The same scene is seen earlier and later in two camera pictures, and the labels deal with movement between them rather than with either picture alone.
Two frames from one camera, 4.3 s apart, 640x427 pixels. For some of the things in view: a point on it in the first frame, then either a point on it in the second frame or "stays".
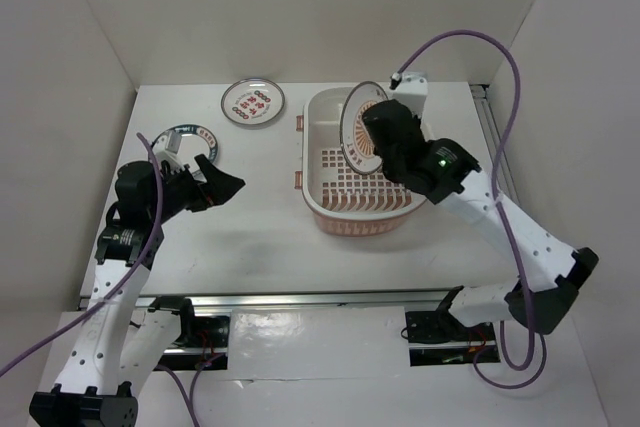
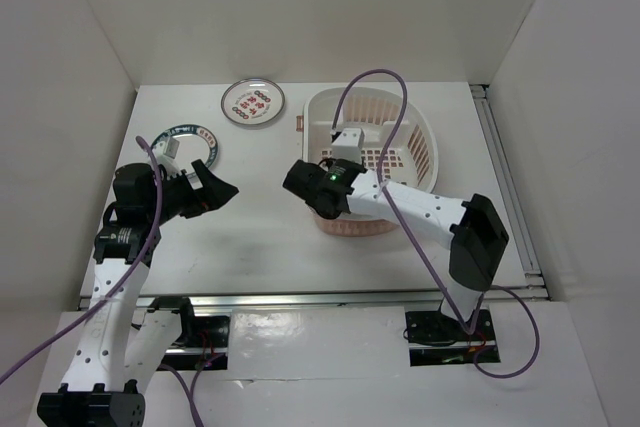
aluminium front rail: [367, 298] stays
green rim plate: [195, 141] stays
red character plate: [253, 101] stays
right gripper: [415, 119] to [329, 162]
